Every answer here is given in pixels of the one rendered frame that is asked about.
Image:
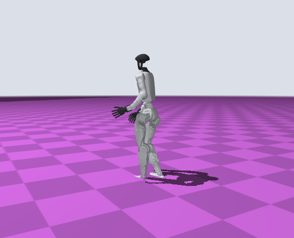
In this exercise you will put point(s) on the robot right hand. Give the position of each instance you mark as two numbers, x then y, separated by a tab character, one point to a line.
133	116

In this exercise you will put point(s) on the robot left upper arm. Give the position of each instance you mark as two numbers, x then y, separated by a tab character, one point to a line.
141	83

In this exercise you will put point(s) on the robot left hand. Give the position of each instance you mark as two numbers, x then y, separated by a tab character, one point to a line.
120	111

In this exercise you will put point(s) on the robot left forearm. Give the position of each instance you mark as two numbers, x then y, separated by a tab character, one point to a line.
136	103

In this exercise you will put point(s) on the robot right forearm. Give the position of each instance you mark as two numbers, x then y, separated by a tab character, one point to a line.
142	107

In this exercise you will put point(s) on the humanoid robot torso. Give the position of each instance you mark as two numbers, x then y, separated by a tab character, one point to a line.
150	87

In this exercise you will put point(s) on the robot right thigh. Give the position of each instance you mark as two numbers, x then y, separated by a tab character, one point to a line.
150	131

